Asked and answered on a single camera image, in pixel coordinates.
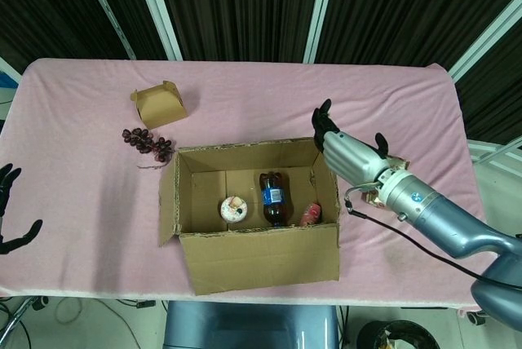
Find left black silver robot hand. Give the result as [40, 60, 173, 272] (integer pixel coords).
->
[0, 163, 44, 256]

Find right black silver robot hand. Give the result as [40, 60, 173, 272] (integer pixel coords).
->
[311, 99, 395, 186]

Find large cardboard box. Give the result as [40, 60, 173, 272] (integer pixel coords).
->
[157, 136, 342, 296]

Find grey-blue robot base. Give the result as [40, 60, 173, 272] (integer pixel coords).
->
[164, 300, 339, 349]

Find gold foil snack packet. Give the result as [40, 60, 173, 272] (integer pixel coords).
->
[364, 155, 410, 208]

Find red snack packet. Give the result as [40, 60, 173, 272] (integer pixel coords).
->
[299, 201, 323, 227]

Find cola bottle with blue label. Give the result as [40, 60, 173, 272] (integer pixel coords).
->
[259, 172, 295, 228]

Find pink table cloth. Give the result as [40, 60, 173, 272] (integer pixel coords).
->
[0, 58, 497, 309]

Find chrome stand legs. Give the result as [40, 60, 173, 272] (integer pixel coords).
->
[0, 294, 50, 349]

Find pink white dessert cup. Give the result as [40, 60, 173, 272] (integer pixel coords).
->
[219, 196, 249, 222]

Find white metal rack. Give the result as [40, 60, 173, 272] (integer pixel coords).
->
[467, 139, 522, 173]

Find bunch of dark red grapes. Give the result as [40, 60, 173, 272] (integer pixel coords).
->
[122, 127, 177, 170]

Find small kraft paper box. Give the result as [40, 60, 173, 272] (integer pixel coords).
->
[130, 80, 188, 129]

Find black waste bin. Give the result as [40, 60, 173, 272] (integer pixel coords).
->
[356, 319, 437, 349]

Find white metal frame post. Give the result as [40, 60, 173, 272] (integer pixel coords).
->
[446, 0, 522, 81]
[130, 0, 184, 61]
[303, 0, 340, 64]

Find thin grey frame strip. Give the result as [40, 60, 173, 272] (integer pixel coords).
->
[74, 0, 136, 60]

